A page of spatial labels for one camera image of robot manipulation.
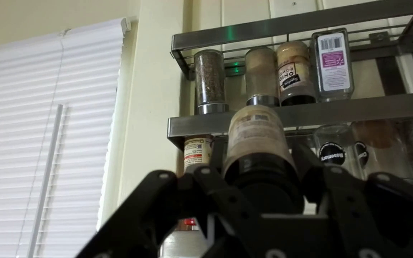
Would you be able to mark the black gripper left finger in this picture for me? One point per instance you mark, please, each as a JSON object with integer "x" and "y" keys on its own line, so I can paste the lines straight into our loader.
{"x": 139, "y": 219}

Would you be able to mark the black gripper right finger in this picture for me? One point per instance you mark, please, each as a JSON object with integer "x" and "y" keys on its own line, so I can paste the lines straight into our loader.
{"x": 383, "y": 215}

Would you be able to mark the beige spice jar black lid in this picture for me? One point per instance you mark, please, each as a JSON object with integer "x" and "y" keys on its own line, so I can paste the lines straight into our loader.
{"x": 258, "y": 137}

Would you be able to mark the clear jar round black label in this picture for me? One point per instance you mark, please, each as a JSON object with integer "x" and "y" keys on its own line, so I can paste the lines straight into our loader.
{"x": 380, "y": 136}
{"x": 333, "y": 152}

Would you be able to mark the small jar red white label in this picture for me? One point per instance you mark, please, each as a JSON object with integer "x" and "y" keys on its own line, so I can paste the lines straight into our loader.
{"x": 198, "y": 152}

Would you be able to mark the labelled spice jar black lid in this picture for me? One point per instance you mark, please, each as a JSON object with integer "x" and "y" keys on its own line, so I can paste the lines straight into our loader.
{"x": 294, "y": 71}

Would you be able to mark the white blind wand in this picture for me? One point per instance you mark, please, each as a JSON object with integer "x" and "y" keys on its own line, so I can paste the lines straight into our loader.
{"x": 49, "y": 166}

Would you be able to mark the white window blinds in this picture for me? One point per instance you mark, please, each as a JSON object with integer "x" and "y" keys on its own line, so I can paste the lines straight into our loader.
{"x": 24, "y": 143}

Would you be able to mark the steel wall spice rack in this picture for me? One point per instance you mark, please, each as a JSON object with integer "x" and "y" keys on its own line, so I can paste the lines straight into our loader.
{"x": 321, "y": 113}

